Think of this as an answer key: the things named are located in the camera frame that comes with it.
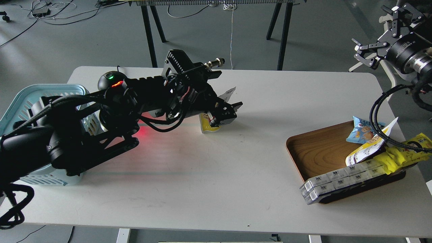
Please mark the black barcode scanner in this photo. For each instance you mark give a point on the black barcode scanner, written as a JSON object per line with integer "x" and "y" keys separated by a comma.
{"x": 111, "y": 79}

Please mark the black table legs right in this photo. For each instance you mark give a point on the black table legs right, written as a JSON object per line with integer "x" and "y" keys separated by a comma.
{"x": 285, "y": 30}

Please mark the light blue plastic basket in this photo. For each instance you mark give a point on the light blue plastic basket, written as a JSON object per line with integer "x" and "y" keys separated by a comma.
{"x": 18, "y": 111}

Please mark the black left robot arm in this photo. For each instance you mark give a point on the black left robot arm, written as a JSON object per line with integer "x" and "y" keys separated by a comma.
{"x": 78, "y": 132}

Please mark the silver boxed snack pack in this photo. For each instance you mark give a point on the silver boxed snack pack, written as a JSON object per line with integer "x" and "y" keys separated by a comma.
{"x": 327, "y": 187}

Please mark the brown wooden tray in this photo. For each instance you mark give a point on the brown wooden tray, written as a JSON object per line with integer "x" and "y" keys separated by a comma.
{"x": 318, "y": 152}

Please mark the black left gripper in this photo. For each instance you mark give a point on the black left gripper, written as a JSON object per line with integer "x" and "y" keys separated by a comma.
{"x": 190, "y": 94}

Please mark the yellow snack bar package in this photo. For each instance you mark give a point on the yellow snack bar package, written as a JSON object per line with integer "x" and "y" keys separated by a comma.
{"x": 394, "y": 158}

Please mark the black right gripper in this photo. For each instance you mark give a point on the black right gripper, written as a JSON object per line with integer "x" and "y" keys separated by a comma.
{"x": 409, "y": 53}

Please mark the blue snack bag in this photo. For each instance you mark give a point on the blue snack bag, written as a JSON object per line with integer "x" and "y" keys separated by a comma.
{"x": 362, "y": 131}

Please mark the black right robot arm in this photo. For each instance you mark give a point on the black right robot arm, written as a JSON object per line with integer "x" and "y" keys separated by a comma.
{"x": 374, "y": 111}

